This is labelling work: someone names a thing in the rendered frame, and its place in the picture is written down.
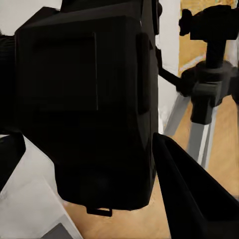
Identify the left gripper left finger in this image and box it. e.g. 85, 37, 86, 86
0, 132, 26, 191

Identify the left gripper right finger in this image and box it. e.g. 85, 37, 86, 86
152, 132, 239, 239

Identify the digital camera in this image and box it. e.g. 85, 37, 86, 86
0, 0, 163, 217

